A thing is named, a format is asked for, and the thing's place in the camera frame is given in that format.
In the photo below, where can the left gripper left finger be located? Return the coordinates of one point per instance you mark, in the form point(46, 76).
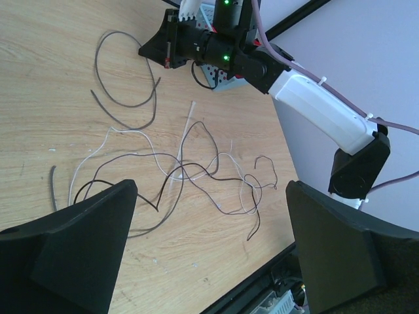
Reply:
point(68, 261)

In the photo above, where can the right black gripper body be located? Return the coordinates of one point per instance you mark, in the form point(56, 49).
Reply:
point(174, 44)

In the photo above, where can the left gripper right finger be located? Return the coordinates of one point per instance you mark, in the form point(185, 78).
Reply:
point(351, 262)

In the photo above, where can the white zip tie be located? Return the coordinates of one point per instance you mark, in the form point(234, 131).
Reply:
point(174, 177)

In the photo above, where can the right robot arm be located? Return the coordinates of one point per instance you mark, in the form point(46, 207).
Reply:
point(363, 145)

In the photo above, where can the blue perforated plastic basket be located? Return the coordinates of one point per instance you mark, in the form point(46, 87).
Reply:
point(222, 76)

